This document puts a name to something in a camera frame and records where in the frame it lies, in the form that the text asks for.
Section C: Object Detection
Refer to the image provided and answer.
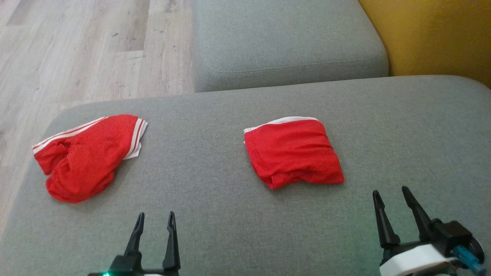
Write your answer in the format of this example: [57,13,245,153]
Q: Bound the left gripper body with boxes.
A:
[87,255,180,276]

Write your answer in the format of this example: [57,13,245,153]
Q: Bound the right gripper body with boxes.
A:
[380,220,486,276]

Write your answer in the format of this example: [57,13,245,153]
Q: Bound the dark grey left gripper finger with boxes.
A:
[162,211,181,271]
[124,213,145,257]

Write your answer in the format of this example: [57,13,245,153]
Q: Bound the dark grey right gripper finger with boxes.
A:
[401,186,442,242]
[372,190,400,248]

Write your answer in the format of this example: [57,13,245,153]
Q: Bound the red white basketball jersey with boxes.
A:
[244,116,345,190]

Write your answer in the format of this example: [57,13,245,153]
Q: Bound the large grey sofa seat cushion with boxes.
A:
[0,75,491,276]

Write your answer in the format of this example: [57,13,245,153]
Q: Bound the red shorts with white stripes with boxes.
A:
[33,114,148,204]

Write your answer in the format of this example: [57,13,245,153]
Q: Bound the yellow fabric sofa backrest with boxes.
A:
[359,0,491,89]

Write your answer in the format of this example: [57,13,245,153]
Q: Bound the small grey sofa seat cushion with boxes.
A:
[192,0,390,93]

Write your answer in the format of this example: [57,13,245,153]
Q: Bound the blue cable connector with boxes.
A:
[452,245,487,276]

